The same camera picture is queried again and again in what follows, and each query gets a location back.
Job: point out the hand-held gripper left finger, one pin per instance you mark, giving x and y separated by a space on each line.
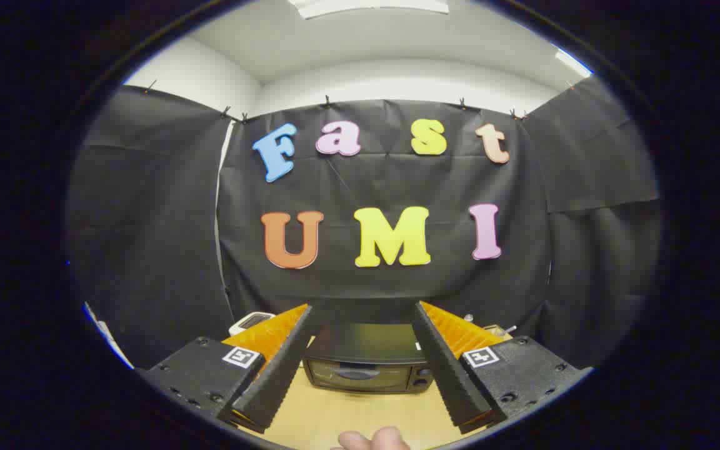
279 375

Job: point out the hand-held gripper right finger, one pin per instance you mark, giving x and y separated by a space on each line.
450 375

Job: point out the white pop-up toaster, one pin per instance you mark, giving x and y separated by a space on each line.
250 322

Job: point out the narrow ceiling light panel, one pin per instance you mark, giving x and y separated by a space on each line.
571 62

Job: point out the black toaster oven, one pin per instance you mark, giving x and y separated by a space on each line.
366 350

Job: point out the clear glass cup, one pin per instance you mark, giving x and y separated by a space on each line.
494 329

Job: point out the large ceiling light panel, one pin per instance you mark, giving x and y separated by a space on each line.
366 6

